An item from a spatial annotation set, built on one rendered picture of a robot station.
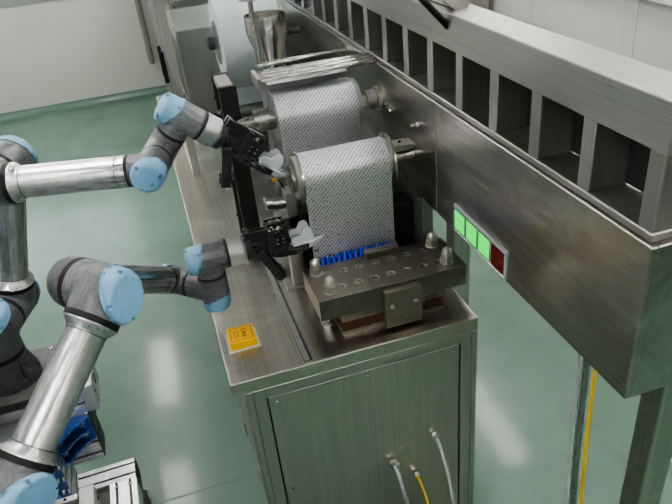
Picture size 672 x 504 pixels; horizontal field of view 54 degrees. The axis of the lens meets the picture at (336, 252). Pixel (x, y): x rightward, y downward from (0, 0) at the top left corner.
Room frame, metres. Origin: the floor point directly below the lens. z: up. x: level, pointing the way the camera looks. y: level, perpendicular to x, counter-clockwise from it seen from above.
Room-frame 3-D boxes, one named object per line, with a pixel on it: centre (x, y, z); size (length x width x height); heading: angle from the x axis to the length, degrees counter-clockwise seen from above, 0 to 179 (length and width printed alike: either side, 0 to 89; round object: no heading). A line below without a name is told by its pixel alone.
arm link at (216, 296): (1.47, 0.34, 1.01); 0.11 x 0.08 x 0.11; 60
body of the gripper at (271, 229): (1.50, 0.18, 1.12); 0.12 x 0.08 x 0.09; 104
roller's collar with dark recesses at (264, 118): (1.82, 0.17, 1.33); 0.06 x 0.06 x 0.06; 14
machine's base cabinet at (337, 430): (2.51, 0.26, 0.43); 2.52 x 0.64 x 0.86; 14
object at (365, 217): (1.55, -0.05, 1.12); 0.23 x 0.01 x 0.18; 104
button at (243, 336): (1.37, 0.27, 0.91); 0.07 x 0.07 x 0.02; 14
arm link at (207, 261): (1.46, 0.33, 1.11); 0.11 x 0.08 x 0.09; 104
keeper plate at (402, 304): (1.36, -0.16, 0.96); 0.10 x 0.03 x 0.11; 104
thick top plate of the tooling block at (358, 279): (1.45, -0.12, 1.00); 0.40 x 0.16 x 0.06; 104
